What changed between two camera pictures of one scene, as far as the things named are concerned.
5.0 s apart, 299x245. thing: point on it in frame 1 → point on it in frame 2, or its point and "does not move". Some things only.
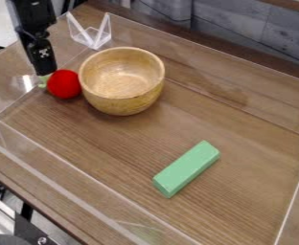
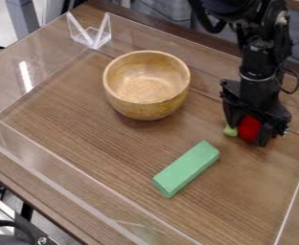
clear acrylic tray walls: [160, 129] does not move
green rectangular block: [186, 168] does not move
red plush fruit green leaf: [63, 83] → [247, 129]
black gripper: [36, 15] → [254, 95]
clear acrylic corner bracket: [92, 37] does not move
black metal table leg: [27, 211] does not move
